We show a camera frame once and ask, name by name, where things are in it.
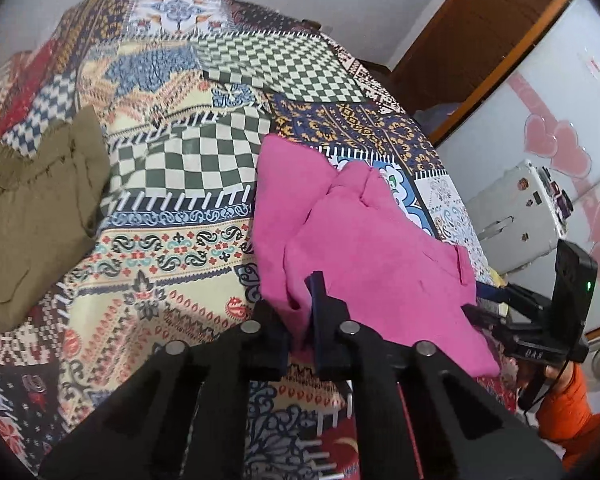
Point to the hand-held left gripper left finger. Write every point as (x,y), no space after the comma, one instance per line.
(270,340)

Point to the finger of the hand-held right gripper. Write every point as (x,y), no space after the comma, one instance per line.
(485,319)
(495,295)

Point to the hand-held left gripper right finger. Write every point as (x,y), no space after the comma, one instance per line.
(320,320)

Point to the pink pants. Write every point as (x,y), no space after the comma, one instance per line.
(380,260)

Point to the olive green pants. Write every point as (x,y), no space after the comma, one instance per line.
(30,220)

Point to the person's right hand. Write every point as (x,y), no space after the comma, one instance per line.
(523,372)

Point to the white case with stickers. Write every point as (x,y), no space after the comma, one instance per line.
(520,210)

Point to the blue-grey cloth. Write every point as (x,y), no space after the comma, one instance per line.
(437,122)

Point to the patterned patchwork bed sheet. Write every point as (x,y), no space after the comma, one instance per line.
(180,160)

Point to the white wardrobe with pink hearts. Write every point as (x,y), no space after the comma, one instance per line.
(540,60)

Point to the brown wooden door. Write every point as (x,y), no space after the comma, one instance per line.
(470,35)

